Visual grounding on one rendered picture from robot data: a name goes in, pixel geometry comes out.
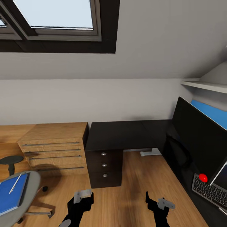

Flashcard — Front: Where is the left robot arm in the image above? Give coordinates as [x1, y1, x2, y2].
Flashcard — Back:
[59, 189, 94, 227]

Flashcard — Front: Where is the monitor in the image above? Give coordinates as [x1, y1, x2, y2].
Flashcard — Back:
[167, 96, 227, 185]

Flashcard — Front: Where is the swivel chair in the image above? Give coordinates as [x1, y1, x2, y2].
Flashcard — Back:
[0, 156, 54, 227]

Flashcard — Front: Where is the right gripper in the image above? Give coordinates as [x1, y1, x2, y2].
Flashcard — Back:
[145, 191, 169, 220]

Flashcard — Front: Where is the folder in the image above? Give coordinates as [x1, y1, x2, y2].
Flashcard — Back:
[0, 174, 28, 216]

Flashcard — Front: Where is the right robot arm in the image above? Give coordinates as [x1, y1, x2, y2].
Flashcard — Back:
[145, 191, 176, 227]

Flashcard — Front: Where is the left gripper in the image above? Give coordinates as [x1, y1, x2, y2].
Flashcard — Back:
[67, 193, 94, 218]

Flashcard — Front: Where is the keyboard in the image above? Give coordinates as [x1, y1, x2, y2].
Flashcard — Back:
[192, 173, 227, 212]

